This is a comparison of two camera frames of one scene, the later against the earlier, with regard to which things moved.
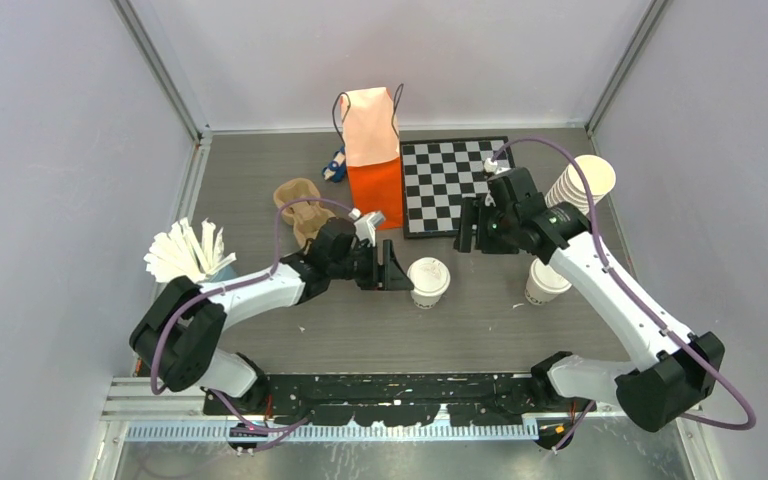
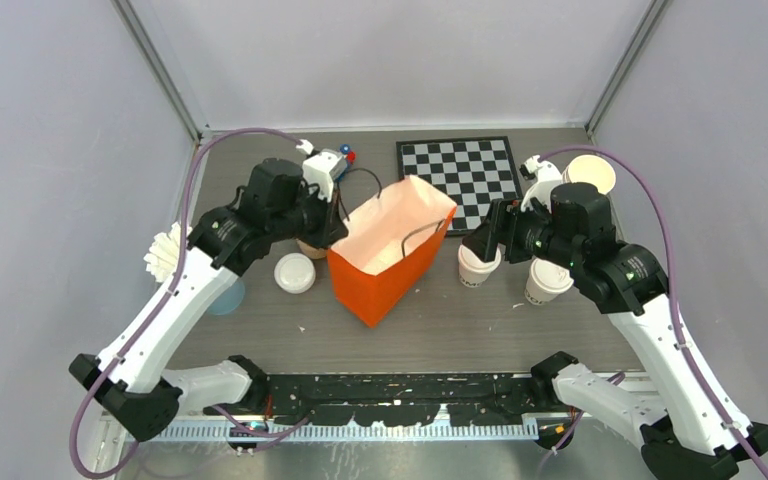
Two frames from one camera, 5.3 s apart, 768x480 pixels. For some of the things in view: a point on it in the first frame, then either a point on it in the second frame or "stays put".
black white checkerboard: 437,174 stays put
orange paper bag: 370,134 to 379,255
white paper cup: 425,302 to 470,278
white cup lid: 429,276 to 470,263
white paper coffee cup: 536,295 stays put
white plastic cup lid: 547,279 stays put
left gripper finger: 394,276 to 337,231
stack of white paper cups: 569,186 stays put
